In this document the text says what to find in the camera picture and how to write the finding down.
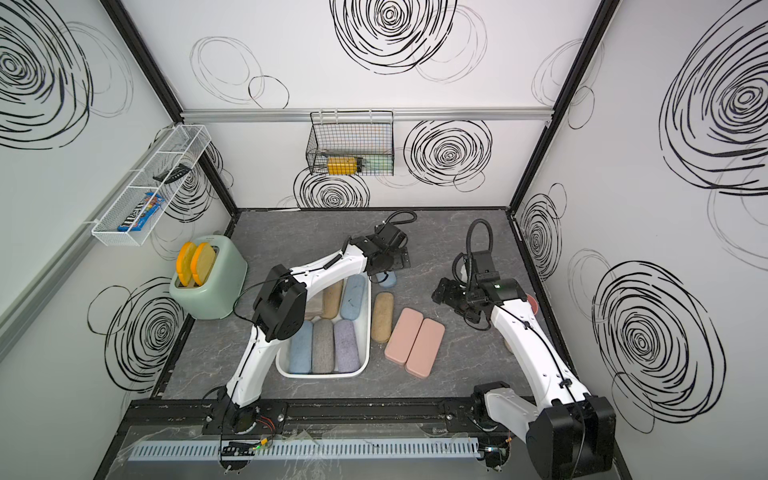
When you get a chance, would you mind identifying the blue glasses case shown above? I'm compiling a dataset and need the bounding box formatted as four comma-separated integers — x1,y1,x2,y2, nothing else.
340,274,367,320
375,271,397,289
288,321,313,375

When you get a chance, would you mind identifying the blue glasses case front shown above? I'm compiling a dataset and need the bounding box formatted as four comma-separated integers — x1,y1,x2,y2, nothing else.
340,274,367,320

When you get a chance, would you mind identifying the tan glasses case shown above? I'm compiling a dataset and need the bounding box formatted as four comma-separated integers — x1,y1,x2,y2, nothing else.
370,292,394,344
321,280,344,319

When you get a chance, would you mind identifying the tan glasses case front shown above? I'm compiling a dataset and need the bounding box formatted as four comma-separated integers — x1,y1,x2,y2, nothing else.
321,280,344,319

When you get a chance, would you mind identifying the grey marble glasses case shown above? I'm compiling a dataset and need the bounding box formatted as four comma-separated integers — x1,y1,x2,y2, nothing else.
304,293,324,321

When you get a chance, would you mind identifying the pink glasses case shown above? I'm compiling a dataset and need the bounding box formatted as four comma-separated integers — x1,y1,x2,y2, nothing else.
405,318,445,379
385,307,424,365

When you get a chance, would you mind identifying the purple glasses case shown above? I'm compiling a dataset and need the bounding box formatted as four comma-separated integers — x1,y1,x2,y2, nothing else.
334,320,360,373

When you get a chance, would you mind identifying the grey fabric glasses case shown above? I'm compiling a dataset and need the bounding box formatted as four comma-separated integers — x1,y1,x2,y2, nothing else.
312,319,335,375

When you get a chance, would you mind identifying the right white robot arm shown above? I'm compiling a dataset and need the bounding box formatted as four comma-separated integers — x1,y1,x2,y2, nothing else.
432,250,616,479

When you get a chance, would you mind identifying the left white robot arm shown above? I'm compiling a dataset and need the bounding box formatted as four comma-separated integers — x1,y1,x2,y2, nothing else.
203,222,410,435

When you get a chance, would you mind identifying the white plastic storage tray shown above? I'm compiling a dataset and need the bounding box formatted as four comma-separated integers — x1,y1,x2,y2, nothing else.
275,274,372,379

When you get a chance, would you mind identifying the pink cup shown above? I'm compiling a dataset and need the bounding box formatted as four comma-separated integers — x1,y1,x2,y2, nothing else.
527,294,539,315

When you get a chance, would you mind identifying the green item in basket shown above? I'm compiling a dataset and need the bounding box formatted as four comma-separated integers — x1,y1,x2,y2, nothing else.
361,154,394,176

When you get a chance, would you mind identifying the yellow box in basket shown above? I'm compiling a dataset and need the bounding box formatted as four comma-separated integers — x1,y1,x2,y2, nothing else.
326,156,362,176

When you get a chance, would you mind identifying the mint green toaster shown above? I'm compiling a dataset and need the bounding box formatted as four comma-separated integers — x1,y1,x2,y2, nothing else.
169,235,248,320

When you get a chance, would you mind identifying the right yellow toast slice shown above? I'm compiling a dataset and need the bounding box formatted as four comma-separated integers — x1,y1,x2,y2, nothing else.
190,242,217,286

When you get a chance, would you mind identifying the yellow toast slice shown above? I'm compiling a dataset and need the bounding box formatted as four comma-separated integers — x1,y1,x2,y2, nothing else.
175,242,197,287
190,242,217,286

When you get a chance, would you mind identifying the left yellow toast slice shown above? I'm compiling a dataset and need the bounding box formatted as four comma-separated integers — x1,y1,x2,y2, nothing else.
175,242,197,287

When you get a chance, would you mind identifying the black remote control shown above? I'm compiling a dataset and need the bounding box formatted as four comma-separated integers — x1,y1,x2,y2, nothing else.
153,164,191,185

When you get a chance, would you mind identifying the blue candy packet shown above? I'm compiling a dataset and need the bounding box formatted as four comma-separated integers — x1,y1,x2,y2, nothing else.
117,192,165,232

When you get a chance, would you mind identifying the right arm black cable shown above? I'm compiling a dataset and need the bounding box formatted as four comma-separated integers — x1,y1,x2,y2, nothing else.
451,218,494,283

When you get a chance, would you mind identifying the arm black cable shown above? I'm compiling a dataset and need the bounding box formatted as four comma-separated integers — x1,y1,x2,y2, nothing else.
383,209,419,232
451,218,494,283

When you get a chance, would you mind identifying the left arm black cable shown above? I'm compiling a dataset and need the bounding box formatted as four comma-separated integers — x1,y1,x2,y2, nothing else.
383,209,419,232

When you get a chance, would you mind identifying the black wire wall basket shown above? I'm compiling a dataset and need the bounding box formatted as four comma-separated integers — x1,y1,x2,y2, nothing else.
305,109,395,175

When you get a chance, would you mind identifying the grey slotted cable duct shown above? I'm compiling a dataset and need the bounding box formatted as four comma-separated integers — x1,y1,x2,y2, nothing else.
128,437,482,462

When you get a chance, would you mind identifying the white wire wall shelf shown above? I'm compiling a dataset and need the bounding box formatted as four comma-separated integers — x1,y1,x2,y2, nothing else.
91,124,211,247

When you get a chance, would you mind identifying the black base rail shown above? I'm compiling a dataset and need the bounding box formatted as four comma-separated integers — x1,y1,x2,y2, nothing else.
125,395,607,448

